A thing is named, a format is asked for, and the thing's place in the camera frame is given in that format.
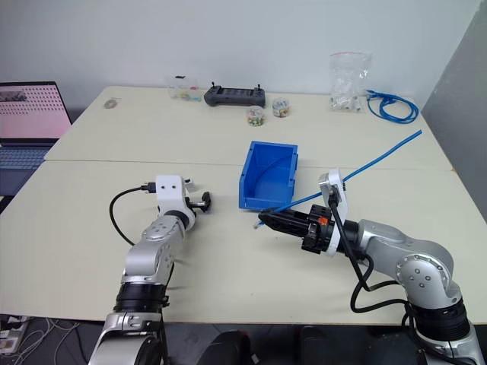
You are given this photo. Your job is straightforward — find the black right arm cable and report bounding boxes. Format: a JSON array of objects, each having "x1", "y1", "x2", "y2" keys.
[{"x1": 327, "y1": 196, "x2": 414, "y2": 314}]

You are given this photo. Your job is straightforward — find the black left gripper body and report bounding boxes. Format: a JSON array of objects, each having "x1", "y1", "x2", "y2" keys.
[{"x1": 184, "y1": 188, "x2": 204, "y2": 212}]

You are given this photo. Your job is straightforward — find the clear square plastic container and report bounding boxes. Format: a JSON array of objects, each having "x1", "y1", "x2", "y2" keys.
[{"x1": 168, "y1": 75, "x2": 203, "y2": 103}]

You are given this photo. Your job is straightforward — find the long blue cable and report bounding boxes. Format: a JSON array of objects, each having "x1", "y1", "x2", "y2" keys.
[{"x1": 251, "y1": 129, "x2": 424, "y2": 230}]

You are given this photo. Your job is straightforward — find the coiled blue cable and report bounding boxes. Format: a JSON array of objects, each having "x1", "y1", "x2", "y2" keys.
[{"x1": 365, "y1": 89, "x2": 420, "y2": 124}]

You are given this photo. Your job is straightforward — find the open laptop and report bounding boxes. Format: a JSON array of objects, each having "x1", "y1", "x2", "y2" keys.
[{"x1": 0, "y1": 81, "x2": 74, "y2": 195}]

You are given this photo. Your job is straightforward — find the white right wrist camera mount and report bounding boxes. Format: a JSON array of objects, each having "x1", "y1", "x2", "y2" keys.
[{"x1": 317, "y1": 167, "x2": 350, "y2": 258}]

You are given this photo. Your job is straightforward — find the dark rounded shape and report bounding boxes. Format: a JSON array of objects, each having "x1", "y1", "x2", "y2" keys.
[{"x1": 197, "y1": 329, "x2": 253, "y2": 365}]

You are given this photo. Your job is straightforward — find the blue plastic bin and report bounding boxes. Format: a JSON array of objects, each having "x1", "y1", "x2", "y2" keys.
[{"x1": 238, "y1": 141, "x2": 300, "y2": 212}]

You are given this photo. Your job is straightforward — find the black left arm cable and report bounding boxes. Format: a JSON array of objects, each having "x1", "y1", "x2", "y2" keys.
[{"x1": 109, "y1": 183, "x2": 158, "y2": 247}]

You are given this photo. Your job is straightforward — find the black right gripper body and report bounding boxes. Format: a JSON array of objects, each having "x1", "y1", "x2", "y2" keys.
[{"x1": 300, "y1": 204, "x2": 336, "y2": 255}]

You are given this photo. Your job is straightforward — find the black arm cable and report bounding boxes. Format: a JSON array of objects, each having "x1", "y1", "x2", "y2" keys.
[
  {"x1": 327, "y1": 196, "x2": 414, "y2": 314},
  {"x1": 109, "y1": 183, "x2": 158, "y2": 247}
]

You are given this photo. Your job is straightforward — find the clear bag of white couplers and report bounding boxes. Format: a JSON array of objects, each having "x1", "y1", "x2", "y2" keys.
[{"x1": 328, "y1": 52, "x2": 374, "y2": 113}]

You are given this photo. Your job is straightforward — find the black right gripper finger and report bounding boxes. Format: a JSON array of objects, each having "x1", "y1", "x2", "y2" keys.
[
  {"x1": 258, "y1": 208, "x2": 314, "y2": 227},
  {"x1": 260, "y1": 219, "x2": 312, "y2": 240}
]

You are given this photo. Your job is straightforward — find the black handheld controller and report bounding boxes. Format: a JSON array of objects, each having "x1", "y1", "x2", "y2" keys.
[{"x1": 203, "y1": 81, "x2": 268, "y2": 108}]

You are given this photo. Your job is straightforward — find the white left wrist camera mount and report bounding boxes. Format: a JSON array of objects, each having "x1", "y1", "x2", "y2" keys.
[{"x1": 155, "y1": 175, "x2": 192, "y2": 214}]

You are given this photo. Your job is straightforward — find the white power strip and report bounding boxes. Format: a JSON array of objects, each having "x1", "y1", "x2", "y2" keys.
[{"x1": 0, "y1": 314, "x2": 28, "y2": 354}]

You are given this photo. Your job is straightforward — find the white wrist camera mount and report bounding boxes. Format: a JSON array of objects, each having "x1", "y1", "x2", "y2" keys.
[
  {"x1": 155, "y1": 175, "x2": 192, "y2": 214},
  {"x1": 317, "y1": 167, "x2": 350, "y2": 258}
]

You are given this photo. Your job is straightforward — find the small clear jar colourful bits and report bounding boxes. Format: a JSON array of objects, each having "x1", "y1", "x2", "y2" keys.
[
  {"x1": 272, "y1": 97, "x2": 292, "y2": 119},
  {"x1": 246, "y1": 106, "x2": 266, "y2": 128}
]

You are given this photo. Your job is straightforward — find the white floor cables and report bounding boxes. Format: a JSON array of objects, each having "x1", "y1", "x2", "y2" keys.
[{"x1": 10, "y1": 316, "x2": 81, "y2": 360}]

